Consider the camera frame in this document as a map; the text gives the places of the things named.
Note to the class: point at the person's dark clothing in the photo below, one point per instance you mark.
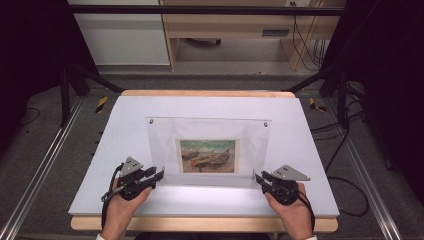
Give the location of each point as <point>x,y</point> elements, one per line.
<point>200,237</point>

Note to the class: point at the wooden cabinet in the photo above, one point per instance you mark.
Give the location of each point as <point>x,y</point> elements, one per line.
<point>233,23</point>

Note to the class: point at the aluminium floor rail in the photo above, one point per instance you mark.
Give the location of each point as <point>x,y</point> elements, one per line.
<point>370,186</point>
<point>43,156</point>

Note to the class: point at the wooden table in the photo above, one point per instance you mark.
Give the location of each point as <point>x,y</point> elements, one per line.
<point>200,225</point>

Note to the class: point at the yellow clamp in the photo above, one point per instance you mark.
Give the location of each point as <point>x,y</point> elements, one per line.
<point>102,104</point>
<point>315,105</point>

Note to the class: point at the black curtain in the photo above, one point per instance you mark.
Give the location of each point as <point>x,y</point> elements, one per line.
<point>30,50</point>
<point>390,66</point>

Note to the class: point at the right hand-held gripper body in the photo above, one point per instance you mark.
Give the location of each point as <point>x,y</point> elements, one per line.
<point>283,190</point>

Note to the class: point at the painting print of boats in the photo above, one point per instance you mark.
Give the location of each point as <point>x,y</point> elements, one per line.
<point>208,156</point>

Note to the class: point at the person's right hand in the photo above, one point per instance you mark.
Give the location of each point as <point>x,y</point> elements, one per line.
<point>296,216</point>

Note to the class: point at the yellow clamp right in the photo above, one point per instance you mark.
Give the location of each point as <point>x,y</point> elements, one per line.
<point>315,105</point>

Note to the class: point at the white cabinet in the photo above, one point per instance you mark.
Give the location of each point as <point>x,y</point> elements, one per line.
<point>123,36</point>

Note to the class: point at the black metal stand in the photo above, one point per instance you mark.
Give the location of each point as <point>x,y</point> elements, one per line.
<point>65,100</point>
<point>341,100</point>

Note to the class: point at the person's left hand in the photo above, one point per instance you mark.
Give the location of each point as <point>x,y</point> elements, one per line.
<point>121,213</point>

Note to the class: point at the clear acrylic picture frame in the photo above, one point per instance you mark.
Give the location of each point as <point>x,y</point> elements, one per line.
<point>160,143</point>

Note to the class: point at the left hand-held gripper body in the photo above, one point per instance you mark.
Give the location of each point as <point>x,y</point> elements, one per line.
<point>133,181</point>

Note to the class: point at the white table cover sheet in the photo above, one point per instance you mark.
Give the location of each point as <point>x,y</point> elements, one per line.
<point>213,203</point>

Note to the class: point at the black horizontal bar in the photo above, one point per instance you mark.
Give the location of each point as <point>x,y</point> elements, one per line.
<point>200,10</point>

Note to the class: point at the yellow clamp left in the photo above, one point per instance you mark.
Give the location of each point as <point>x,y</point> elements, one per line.
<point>102,104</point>

